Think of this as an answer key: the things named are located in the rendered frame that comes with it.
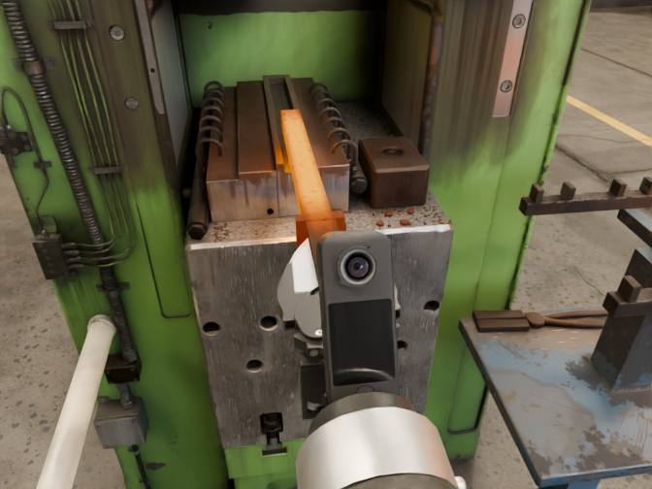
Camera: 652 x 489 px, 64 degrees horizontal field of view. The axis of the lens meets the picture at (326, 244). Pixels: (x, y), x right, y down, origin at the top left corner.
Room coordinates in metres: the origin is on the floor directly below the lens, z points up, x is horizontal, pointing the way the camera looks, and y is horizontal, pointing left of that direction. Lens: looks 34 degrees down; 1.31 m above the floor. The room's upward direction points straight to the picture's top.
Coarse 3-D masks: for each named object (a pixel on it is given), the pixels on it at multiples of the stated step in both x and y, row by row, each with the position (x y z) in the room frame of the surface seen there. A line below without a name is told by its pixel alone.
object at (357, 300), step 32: (320, 256) 0.26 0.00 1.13; (352, 256) 0.26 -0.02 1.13; (384, 256) 0.26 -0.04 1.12; (320, 288) 0.26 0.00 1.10; (352, 288) 0.25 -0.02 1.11; (384, 288) 0.25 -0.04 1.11; (352, 320) 0.24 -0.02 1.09; (384, 320) 0.24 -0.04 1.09; (352, 352) 0.23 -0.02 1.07; (384, 352) 0.23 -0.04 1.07; (352, 384) 0.22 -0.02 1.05; (384, 384) 0.22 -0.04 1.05
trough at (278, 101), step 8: (272, 80) 1.05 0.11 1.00; (280, 80) 1.06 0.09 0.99; (272, 88) 1.03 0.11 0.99; (280, 88) 1.03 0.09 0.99; (272, 96) 0.98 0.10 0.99; (280, 96) 0.98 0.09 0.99; (288, 96) 0.96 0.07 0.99; (280, 104) 0.94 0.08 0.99; (288, 104) 0.94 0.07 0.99; (280, 128) 0.82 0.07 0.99; (280, 136) 0.79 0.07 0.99; (280, 144) 0.75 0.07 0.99; (288, 160) 0.70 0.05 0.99; (288, 168) 0.67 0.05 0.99
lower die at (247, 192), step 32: (224, 96) 1.00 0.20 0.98; (256, 96) 0.97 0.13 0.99; (320, 96) 0.96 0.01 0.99; (224, 128) 0.83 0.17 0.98; (256, 128) 0.81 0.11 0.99; (320, 128) 0.80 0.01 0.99; (224, 160) 0.71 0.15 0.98; (256, 160) 0.69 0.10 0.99; (320, 160) 0.68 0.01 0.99; (224, 192) 0.64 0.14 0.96; (256, 192) 0.65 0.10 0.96; (288, 192) 0.66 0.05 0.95
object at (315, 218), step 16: (288, 112) 0.73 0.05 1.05; (288, 128) 0.66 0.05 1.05; (304, 128) 0.66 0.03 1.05; (288, 144) 0.61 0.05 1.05; (304, 144) 0.61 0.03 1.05; (304, 160) 0.56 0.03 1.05; (304, 176) 0.52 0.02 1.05; (304, 192) 0.48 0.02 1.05; (320, 192) 0.48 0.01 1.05; (304, 208) 0.44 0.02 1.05; (320, 208) 0.44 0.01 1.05; (304, 224) 0.41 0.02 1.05; (320, 224) 0.40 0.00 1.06; (336, 224) 0.40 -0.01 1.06; (304, 240) 0.41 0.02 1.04
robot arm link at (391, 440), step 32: (352, 416) 0.19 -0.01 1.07; (384, 416) 0.19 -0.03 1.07; (416, 416) 0.19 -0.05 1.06; (320, 448) 0.17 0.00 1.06; (352, 448) 0.17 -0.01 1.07; (384, 448) 0.17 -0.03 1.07; (416, 448) 0.17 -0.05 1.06; (320, 480) 0.16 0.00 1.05; (352, 480) 0.15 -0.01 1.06; (448, 480) 0.16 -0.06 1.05
